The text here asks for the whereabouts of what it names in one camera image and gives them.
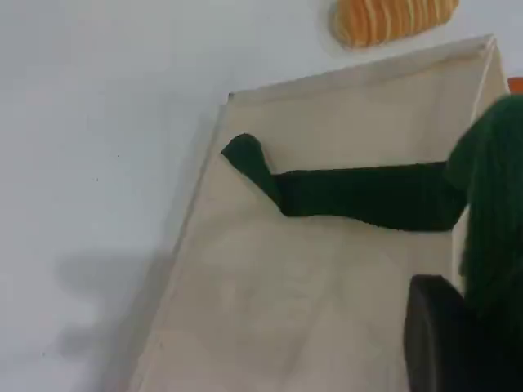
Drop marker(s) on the long ridged bread loaf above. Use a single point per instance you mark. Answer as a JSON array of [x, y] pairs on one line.
[[388, 20]]

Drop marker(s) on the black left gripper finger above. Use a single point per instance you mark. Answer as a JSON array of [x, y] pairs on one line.
[[437, 347]]

